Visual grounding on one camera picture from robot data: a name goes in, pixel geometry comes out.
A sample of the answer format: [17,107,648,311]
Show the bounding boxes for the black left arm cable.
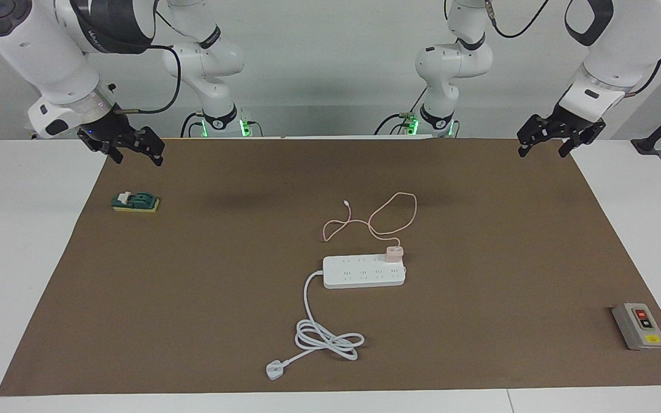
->
[484,0,550,40]

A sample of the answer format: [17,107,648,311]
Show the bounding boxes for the white power cord with plug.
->
[266,270,366,381]

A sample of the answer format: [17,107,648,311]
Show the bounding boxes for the pink charging cable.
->
[322,192,418,248]

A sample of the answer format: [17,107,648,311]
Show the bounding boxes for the grey push button box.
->
[612,302,661,351]

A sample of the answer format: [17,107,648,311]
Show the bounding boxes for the brown table mat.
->
[0,137,661,396]

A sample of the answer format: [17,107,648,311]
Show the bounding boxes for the white power strip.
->
[322,254,407,289]

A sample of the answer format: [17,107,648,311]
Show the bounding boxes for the green knife switch yellow base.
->
[111,191,160,213]

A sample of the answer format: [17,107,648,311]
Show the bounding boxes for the black right base cables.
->
[180,110,206,138]

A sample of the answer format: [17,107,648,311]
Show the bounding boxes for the black base cables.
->
[180,110,206,138]
[374,86,430,137]

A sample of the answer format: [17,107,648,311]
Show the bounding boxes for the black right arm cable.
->
[118,11,182,114]

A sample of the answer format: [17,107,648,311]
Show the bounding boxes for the black left base cables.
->
[374,86,430,137]

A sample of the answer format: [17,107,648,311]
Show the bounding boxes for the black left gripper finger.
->
[516,115,545,159]
[558,133,582,159]

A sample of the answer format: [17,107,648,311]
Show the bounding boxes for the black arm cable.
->
[118,11,182,114]
[484,0,550,40]

